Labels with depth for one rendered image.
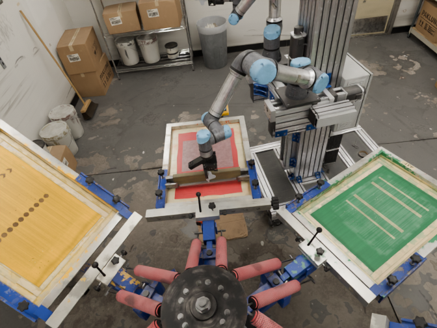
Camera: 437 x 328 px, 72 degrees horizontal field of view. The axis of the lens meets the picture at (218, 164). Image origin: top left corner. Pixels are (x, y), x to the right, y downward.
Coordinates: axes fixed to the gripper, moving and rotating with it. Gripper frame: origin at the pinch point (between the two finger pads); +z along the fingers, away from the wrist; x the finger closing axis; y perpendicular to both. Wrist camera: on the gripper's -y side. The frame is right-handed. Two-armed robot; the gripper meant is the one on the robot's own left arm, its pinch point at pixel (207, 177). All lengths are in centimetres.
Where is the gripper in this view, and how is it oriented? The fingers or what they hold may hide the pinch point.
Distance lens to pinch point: 182.6
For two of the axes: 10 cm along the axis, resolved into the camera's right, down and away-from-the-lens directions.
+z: 1.0, 6.9, 7.2
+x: -0.6, -7.2, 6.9
